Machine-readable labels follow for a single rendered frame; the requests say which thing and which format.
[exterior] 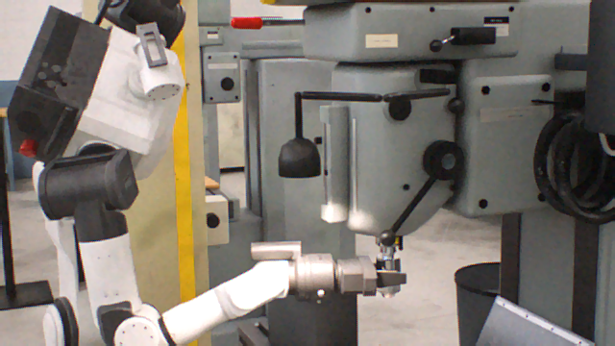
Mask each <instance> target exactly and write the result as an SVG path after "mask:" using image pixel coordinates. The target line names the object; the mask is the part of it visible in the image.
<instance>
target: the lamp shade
mask: <svg viewBox="0 0 615 346"><path fill-rule="evenodd" d="M278 166H279V176H281V177H286V178H310V177H316V176H320V175H321V174H322V166H321V156H320V153H319V150H318V147H317V144H316V143H314V142H313V141H312V140H310V139H309V138H304V137H294V138H291V139H289V140H288V141H287V142H286V143H284V144H283V145H282V148H281V152H280V154H279V158H278Z"/></svg>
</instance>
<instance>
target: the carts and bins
mask: <svg viewBox="0 0 615 346"><path fill-rule="evenodd" d="M500 268H501V262H500V261H492V262H481V263H475V264H470V265H467V266H463V267H461V268H459V269H458V270H456V272H455V283H456V298H457V316H458V334H459V346H476V344H477V341H478V339H479V337H480V333H481V331H482V329H483V326H484V324H485V322H486V320H487V317H488V315H489V313H490V310H491V309H492V307H493V305H494V302H495V300H496V298H497V295H499V296H500Z"/></svg>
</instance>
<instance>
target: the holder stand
mask: <svg viewBox="0 0 615 346"><path fill-rule="evenodd" d="M268 317H269V341H270V342H272V343H273V344H275V345H276V346H358V310H357V294H350V295H342V294H341V293H337V291H336V292H335V293H334V294H333V299H332V300H321V303H317V301H311V300H310V301H297V300H296V299H295V298H294V295H287V296H286V297H282V298H275V299H273V300H271V301H269V302H268Z"/></svg>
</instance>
